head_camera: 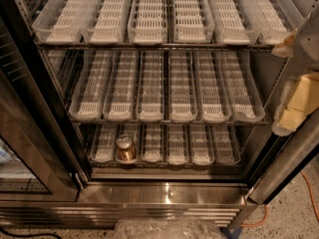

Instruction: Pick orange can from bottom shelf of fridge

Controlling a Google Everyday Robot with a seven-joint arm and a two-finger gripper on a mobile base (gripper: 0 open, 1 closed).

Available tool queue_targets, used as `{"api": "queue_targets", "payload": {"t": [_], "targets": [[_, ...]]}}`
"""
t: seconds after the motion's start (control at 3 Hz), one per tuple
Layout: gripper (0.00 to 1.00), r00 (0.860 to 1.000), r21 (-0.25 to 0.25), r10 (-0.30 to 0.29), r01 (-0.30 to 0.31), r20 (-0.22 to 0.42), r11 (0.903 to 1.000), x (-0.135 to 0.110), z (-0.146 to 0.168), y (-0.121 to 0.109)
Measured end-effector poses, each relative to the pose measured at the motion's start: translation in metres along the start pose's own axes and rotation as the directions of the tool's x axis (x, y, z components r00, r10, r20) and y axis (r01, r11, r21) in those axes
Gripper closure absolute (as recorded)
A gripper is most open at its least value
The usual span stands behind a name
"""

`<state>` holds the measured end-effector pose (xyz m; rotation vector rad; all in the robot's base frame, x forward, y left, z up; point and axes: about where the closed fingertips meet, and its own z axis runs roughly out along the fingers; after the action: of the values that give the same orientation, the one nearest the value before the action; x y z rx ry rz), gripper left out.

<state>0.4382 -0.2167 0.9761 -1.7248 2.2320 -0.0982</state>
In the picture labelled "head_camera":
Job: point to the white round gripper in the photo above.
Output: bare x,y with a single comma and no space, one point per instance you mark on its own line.
309,48

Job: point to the orange soda can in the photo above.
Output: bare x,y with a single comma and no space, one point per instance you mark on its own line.
126,149

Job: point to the shelf tray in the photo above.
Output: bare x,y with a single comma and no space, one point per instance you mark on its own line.
103,148
235,22
277,19
152,143
181,93
148,22
213,103
176,145
133,131
201,150
118,105
225,145
90,89
61,21
150,93
192,21
239,83
107,21

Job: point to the fridge door right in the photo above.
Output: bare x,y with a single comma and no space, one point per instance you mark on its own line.
298,148

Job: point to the stainless steel fridge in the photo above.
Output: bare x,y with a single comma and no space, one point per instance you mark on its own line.
109,192

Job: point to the glass fridge door left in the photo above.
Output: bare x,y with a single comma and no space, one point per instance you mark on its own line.
31,169

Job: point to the blue tape piece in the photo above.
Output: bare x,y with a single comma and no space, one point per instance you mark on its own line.
234,234

